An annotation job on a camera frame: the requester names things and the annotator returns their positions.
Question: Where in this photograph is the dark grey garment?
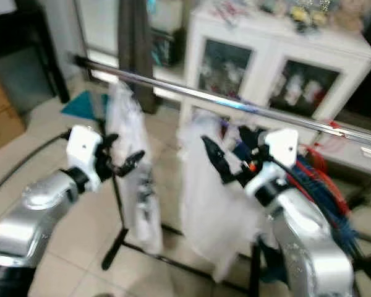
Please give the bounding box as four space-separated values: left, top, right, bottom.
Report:
117 0 158 115

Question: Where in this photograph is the black clothes rack chrome rail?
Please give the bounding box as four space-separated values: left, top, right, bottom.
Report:
73 54 371 297

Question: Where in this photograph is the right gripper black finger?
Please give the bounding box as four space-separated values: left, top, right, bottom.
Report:
201 136 241 184
238 127 265 155

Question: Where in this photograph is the teal floor mat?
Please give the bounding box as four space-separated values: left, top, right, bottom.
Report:
60 90 109 121

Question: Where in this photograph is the white garment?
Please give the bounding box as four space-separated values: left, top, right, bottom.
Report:
176 110 279 282
106 80 164 254

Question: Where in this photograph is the white glass door cabinet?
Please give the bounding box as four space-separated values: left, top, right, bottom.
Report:
179 3 371 155

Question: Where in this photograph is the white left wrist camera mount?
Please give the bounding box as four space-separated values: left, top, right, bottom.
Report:
67 125 104 192

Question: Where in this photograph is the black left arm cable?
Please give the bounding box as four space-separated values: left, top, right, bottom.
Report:
0 130 74 200

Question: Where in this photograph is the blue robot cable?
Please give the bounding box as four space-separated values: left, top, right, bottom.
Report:
296 155 360 251

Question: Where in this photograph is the brown cardboard box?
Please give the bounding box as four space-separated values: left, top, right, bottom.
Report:
0 73 27 155

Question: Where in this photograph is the purple plastic clothes hanger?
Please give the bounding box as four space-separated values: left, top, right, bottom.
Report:
221 119 253 160

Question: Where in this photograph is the black desk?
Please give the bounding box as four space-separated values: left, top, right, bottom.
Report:
0 0 70 103

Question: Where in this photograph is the red robot cable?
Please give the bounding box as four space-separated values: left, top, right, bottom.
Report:
300 119 354 217

